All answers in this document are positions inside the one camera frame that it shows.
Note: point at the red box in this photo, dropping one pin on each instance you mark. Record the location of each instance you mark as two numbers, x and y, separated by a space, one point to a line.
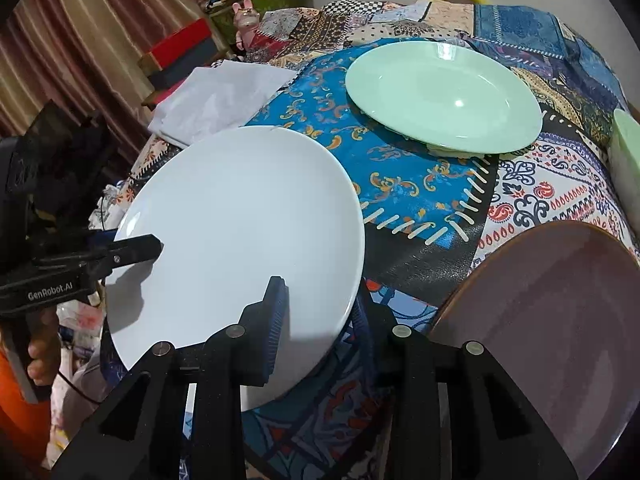
182 42

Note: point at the green patterned box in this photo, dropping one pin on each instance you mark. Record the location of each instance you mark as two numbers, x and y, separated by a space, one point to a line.
260 2

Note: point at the mauve plate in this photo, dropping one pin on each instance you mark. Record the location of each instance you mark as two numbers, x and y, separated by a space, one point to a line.
550 335

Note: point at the person's left hand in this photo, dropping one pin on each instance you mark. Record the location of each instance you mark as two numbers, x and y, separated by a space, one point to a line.
45 355

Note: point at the green plate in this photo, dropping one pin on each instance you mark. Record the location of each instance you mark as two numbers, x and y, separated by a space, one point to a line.
440 95

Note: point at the white cloth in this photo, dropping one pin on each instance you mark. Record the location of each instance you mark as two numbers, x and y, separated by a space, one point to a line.
215 100

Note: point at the green bowl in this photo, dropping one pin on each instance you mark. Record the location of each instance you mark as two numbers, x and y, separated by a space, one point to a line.
627 160

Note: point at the striped brown curtain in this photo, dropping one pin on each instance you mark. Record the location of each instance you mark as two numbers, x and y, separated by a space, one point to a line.
85 35

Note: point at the patchwork printed blanket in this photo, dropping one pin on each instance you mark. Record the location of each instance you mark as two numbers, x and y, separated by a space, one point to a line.
415 185

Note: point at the black bag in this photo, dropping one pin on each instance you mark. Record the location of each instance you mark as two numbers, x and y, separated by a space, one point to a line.
45 170

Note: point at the orange container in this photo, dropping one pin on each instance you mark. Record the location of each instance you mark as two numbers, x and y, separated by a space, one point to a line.
17 410

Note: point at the dark grey box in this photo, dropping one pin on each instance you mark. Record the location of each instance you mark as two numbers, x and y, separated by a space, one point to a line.
185 71

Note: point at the white plate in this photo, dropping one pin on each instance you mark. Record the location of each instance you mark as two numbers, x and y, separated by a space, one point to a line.
235 240

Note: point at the pink bunny toy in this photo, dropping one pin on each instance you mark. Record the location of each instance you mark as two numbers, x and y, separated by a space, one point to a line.
246 22

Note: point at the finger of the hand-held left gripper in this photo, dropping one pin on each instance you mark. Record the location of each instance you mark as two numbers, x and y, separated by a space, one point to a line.
135 250

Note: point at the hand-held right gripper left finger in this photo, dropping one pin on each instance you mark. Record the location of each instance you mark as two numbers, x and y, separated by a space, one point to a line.
276 325

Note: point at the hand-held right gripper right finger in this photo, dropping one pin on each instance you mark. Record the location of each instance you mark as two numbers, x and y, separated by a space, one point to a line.
361 327

